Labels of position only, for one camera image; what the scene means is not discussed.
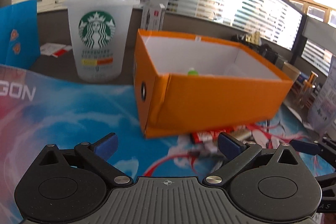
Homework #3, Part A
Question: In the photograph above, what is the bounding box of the colourful anime desk mat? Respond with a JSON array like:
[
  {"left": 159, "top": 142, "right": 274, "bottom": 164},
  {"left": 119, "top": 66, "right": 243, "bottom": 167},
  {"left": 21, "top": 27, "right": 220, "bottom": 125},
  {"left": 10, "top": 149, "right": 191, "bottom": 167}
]
[{"left": 1, "top": 66, "right": 335, "bottom": 223}]

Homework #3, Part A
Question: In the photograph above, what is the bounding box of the orange cardboard box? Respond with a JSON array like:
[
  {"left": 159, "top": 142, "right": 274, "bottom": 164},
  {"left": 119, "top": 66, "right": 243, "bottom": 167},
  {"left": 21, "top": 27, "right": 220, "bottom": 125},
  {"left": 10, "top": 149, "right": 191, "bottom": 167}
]
[{"left": 134, "top": 30, "right": 293, "bottom": 138}]

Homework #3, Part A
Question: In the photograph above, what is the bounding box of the yellow toy brick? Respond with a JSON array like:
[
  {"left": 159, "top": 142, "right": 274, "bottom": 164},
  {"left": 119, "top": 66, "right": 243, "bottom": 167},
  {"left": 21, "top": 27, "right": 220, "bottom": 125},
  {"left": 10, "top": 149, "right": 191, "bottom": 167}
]
[{"left": 245, "top": 31, "right": 261, "bottom": 46}]

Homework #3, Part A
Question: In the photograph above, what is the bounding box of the red white paper card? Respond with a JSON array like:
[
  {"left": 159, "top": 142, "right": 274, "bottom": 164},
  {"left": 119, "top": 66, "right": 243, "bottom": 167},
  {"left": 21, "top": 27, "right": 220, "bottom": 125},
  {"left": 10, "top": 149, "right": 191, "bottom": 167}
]
[{"left": 40, "top": 43, "right": 72, "bottom": 58}]

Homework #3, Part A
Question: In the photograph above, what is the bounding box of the clear tall box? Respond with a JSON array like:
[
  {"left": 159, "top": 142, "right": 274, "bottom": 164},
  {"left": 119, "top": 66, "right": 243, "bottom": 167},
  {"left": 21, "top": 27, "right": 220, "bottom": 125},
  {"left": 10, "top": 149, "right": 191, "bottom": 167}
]
[{"left": 140, "top": 0, "right": 169, "bottom": 31}]

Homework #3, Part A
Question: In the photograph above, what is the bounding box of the purple white refill pouch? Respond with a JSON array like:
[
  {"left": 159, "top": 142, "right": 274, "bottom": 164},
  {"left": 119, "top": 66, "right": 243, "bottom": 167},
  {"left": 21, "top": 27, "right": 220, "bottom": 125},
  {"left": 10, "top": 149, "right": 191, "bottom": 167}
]
[{"left": 307, "top": 55, "right": 335, "bottom": 136}]

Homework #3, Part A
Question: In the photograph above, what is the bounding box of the silver tube with label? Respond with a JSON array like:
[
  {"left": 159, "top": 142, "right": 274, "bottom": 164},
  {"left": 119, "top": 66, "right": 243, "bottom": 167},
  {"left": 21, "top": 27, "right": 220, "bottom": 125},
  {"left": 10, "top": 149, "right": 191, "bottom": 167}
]
[{"left": 231, "top": 128, "right": 252, "bottom": 141}]

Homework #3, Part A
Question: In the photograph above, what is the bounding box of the beige paper cup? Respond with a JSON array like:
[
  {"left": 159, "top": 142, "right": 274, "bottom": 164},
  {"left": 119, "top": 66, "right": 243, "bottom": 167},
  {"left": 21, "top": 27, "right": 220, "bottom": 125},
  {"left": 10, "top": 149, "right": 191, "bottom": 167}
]
[{"left": 282, "top": 62, "right": 301, "bottom": 82}]

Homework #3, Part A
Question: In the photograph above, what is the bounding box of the black mesh desk organizer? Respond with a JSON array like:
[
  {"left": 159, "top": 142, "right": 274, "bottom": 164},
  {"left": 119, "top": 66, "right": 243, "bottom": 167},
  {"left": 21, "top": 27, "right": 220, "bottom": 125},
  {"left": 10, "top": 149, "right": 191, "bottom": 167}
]
[{"left": 230, "top": 34, "right": 278, "bottom": 65}]

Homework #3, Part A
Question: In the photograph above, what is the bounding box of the blue paper bag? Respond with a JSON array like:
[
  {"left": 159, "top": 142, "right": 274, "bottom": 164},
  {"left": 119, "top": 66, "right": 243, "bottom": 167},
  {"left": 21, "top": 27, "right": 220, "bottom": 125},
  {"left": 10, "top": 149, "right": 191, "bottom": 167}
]
[{"left": 0, "top": 0, "right": 41, "bottom": 69}]

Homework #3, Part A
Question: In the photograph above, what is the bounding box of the red flat package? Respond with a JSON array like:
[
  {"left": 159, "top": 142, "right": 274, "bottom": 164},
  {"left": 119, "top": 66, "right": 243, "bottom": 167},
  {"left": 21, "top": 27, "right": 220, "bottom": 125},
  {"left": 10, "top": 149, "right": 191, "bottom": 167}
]
[{"left": 190, "top": 126, "right": 235, "bottom": 144}]

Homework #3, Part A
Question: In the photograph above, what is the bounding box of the Starbucks frosted plastic cup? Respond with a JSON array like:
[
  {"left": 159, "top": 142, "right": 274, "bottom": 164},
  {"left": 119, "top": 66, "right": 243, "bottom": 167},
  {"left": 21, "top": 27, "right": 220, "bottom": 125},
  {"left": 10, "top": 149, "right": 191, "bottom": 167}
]
[{"left": 64, "top": 0, "right": 139, "bottom": 83}]

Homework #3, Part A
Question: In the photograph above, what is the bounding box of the green cap small bottle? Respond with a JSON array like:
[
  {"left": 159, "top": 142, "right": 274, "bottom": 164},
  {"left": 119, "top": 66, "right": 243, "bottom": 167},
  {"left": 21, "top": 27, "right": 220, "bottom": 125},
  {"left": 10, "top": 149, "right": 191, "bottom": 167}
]
[{"left": 187, "top": 68, "right": 199, "bottom": 76}]

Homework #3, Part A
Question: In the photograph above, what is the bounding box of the gold cap perfume bottle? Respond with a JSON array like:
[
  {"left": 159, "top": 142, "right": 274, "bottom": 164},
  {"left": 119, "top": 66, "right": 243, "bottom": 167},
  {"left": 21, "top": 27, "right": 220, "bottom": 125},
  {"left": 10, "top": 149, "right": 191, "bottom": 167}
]
[{"left": 297, "top": 71, "right": 318, "bottom": 109}]

